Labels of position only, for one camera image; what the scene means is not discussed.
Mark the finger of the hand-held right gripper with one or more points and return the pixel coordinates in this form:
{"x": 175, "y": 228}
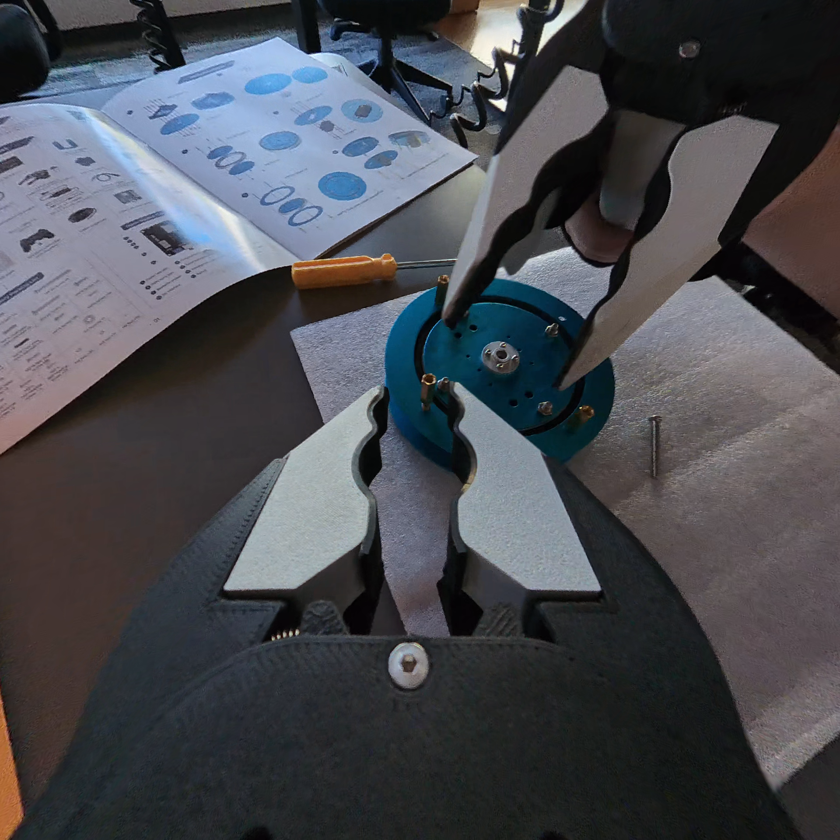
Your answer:
{"x": 525, "y": 158}
{"x": 696, "y": 197}

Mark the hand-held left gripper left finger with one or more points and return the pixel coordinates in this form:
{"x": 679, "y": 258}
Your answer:
{"x": 309, "y": 525}

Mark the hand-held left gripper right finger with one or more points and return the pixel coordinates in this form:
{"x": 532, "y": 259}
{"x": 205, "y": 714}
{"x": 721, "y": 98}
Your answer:
{"x": 519, "y": 525}

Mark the blue round metal base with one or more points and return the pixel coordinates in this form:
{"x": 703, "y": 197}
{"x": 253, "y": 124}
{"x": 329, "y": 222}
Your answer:
{"x": 591, "y": 420}

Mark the blue disc with bearing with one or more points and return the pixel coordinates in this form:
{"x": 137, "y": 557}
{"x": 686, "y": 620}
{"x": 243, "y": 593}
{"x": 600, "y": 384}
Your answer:
{"x": 505, "y": 381}

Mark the brass standoff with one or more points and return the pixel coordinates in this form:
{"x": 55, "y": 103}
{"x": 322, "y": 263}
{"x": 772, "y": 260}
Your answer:
{"x": 441, "y": 289}
{"x": 428, "y": 390}
{"x": 584, "y": 415}

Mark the orange cardboard box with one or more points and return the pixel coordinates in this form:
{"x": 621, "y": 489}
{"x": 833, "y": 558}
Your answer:
{"x": 8, "y": 775}

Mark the person's right forearm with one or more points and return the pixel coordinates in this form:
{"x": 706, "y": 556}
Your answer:
{"x": 801, "y": 223}

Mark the dark grey desk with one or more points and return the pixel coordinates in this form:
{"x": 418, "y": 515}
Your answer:
{"x": 171, "y": 473}

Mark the silver screw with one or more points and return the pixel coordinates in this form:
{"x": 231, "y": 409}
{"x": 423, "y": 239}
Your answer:
{"x": 655, "y": 446}

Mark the black office chair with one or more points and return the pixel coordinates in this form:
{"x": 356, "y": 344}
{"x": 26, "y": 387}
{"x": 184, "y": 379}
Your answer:
{"x": 20, "y": 53}
{"x": 387, "y": 46}

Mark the white foam sheet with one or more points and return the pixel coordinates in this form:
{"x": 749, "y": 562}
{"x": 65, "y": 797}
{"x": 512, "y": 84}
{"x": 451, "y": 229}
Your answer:
{"x": 735, "y": 525}

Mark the printed instruction booklet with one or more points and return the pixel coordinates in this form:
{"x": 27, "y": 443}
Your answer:
{"x": 158, "y": 223}

